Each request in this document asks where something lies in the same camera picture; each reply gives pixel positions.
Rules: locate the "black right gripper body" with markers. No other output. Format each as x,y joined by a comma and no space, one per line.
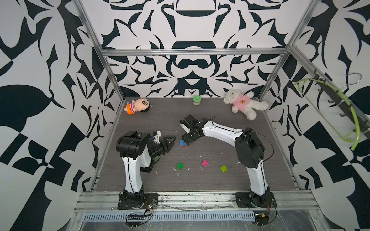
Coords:
189,136

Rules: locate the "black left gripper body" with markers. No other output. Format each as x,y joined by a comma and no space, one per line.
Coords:
160,149

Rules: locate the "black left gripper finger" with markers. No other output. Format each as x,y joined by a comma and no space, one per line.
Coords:
169,139
168,145

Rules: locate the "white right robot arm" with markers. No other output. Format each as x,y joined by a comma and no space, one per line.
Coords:
249,149

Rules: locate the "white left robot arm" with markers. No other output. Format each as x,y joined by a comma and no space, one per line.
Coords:
140,152

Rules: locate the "pink lego brick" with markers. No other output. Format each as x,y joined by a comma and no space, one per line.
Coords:
204,163

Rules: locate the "lime green lego brick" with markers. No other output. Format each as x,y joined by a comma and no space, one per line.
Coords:
223,168

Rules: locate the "green lidded plastic jar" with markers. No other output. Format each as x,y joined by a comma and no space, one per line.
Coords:
197,100

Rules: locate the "cartoon boy plush doll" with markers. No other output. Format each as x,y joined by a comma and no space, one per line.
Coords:
141,105

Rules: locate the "white teddy bear pink shirt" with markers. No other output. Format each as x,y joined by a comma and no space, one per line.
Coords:
244,103

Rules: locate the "green clothes hanger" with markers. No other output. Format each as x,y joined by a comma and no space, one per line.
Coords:
351,137

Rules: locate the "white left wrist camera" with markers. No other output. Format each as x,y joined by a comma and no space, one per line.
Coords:
157,137

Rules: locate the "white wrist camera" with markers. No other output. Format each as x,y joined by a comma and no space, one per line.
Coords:
157,137
185,125

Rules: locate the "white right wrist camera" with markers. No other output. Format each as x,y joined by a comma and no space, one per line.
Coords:
185,125

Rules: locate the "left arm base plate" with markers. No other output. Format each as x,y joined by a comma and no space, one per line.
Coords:
141,201

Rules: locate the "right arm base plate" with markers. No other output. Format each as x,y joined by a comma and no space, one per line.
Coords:
252,200

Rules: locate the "aluminium front rail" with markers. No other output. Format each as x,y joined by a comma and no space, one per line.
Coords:
184,201

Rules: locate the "black wall hook rack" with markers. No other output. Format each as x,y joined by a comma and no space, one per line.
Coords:
347,104

